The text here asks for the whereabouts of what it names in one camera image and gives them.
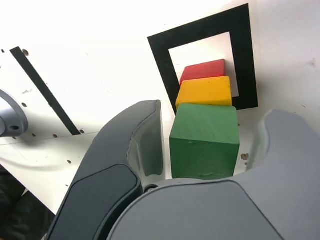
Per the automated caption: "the black tape square outline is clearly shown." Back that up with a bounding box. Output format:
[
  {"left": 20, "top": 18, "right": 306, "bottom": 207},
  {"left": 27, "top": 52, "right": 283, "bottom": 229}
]
[{"left": 147, "top": 3, "right": 259, "bottom": 118}]

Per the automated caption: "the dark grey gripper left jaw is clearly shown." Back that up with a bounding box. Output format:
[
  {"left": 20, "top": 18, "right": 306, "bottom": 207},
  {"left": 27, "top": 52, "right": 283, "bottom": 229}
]
[{"left": 46, "top": 99, "right": 167, "bottom": 240}]

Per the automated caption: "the yellow cube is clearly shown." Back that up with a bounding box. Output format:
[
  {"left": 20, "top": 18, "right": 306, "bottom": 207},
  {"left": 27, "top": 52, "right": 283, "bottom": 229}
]
[{"left": 175, "top": 76, "right": 233, "bottom": 111}]

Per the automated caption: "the black tape strip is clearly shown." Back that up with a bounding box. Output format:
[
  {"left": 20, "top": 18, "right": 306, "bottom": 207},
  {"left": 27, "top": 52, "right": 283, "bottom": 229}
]
[{"left": 9, "top": 46, "right": 81, "bottom": 136}]

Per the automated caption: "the green cube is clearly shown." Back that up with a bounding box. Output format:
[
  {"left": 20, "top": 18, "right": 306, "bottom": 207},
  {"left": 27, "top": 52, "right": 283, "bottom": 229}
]
[{"left": 169, "top": 103, "right": 241, "bottom": 180}]

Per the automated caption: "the red cube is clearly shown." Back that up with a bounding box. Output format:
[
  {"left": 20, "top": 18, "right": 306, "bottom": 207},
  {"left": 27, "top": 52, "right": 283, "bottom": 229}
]
[{"left": 179, "top": 59, "right": 226, "bottom": 86}]

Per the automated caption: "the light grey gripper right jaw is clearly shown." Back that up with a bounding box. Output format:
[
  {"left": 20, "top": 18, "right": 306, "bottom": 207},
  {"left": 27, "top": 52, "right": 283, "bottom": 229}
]
[{"left": 107, "top": 108, "right": 320, "bottom": 240}]

